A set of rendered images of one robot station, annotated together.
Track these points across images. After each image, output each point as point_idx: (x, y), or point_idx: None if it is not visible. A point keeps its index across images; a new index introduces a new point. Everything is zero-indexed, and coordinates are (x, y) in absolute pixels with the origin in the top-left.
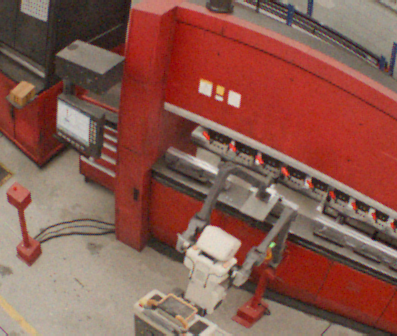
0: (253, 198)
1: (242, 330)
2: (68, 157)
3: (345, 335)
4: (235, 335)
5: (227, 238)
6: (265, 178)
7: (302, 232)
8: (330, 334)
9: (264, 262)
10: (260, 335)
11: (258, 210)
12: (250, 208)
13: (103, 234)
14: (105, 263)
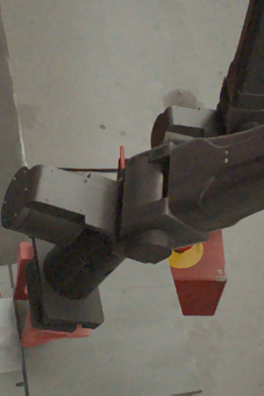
0: (50, 387)
1: (209, 383)
2: None
3: (20, 110)
4: (244, 386)
5: None
6: (69, 203)
7: None
8: (43, 148)
9: (218, 231)
10: (185, 322)
11: (114, 305)
12: (137, 350)
13: None
14: None
